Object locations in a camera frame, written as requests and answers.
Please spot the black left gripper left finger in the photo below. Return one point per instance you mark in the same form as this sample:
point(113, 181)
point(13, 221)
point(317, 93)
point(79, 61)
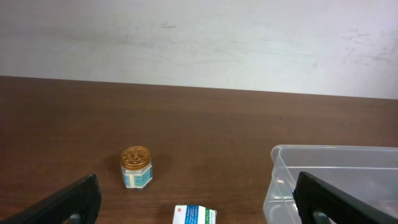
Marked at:
point(79, 202)

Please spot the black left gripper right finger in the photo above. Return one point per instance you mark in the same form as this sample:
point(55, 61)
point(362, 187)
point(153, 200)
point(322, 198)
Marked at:
point(319, 202)

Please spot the small jar gold lid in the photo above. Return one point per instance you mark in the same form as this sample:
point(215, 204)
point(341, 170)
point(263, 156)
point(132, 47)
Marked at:
point(136, 167)

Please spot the white Panadol medicine box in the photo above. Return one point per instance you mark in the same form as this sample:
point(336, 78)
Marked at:
point(193, 214)

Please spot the clear plastic container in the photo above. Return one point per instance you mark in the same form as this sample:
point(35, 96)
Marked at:
point(366, 173)

